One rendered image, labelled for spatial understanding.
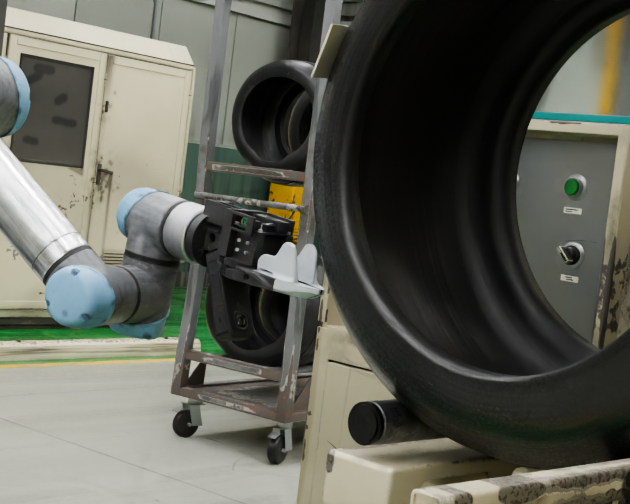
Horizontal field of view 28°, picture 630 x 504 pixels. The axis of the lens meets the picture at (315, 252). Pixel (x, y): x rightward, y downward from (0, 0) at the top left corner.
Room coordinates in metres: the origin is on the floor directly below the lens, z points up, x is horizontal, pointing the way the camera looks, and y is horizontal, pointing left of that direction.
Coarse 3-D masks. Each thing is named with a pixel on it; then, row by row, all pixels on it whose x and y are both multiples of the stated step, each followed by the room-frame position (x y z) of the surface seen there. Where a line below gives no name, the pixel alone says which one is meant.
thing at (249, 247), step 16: (208, 208) 1.57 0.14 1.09; (224, 208) 1.55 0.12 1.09; (240, 208) 1.56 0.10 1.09; (192, 224) 1.57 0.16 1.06; (208, 224) 1.58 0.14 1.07; (224, 224) 1.53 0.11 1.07; (240, 224) 1.54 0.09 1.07; (256, 224) 1.51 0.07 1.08; (272, 224) 1.52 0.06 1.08; (288, 224) 1.53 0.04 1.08; (192, 240) 1.56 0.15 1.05; (208, 240) 1.57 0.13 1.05; (224, 240) 1.52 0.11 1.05; (240, 240) 1.52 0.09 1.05; (256, 240) 1.50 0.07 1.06; (272, 240) 1.52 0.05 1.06; (288, 240) 1.53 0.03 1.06; (192, 256) 1.57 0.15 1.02; (224, 256) 1.53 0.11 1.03; (240, 256) 1.52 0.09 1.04; (256, 256) 1.50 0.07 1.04; (224, 272) 1.52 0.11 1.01
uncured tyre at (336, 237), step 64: (384, 0) 1.26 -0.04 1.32; (448, 0) 1.39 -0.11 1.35; (512, 0) 1.45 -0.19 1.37; (576, 0) 1.43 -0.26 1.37; (384, 64) 1.40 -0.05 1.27; (448, 64) 1.47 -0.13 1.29; (512, 64) 1.48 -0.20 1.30; (320, 128) 1.32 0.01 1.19; (384, 128) 1.43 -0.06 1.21; (448, 128) 1.50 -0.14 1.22; (512, 128) 1.48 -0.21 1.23; (320, 192) 1.31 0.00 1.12; (384, 192) 1.43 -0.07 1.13; (448, 192) 1.50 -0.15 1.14; (512, 192) 1.50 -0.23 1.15; (384, 256) 1.41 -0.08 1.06; (448, 256) 1.49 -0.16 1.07; (512, 256) 1.47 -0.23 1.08; (384, 320) 1.23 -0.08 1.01; (448, 320) 1.43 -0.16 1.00; (512, 320) 1.45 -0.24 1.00; (384, 384) 1.27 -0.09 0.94; (448, 384) 1.17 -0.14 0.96; (512, 384) 1.12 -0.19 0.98; (576, 384) 1.07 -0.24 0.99; (512, 448) 1.14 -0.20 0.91; (576, 448) 1.10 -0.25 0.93
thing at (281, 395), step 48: (336, 0) 4.93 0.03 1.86; (240, 96) 5.32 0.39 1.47; (288, 96) 5.53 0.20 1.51; (240, 144) 5.30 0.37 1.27; (192, 288) 5.27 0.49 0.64; (192, 336) 5.29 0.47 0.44; (288, 336) 4.95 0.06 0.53; (192, 384) 5.36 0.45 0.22; (240, 384) 5.58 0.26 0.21; (288, 384) 4.93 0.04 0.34; (192, 432) 5.30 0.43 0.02; (288, 432) 5.01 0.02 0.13
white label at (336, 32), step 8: (336, 24) 1.32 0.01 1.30; (328, 32) 1.31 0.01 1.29; (336, 32) 1.33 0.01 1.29; (344, 32) 1.34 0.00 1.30; (328, 40) 1.32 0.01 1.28; (336, 40) 1.34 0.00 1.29; (328, 48) 1.33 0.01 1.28; (336, 48) 1.34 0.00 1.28; (320, 56) 1.32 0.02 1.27; (328, 56) 1.34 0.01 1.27; (320, 64) 1.33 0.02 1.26; (328, 64) 1.35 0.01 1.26; (312, 72) 1.32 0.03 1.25; (320, 72) 1.34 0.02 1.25; (328, 72) 1.35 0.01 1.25
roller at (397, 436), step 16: (384, 400) 1.27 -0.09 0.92; (352, 416) 1.26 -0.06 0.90; (368, 416) 1.24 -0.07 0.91; (384, 416) 1.24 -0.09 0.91; (400, 416) 1.26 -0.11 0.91; (352, 432) 1.26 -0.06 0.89; (368, 432) 1.24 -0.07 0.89; (384, 432) 1.24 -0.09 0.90; (400, 432) 1.26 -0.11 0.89; (416, 432) 1.28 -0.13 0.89; (432, 432) 1.30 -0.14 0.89
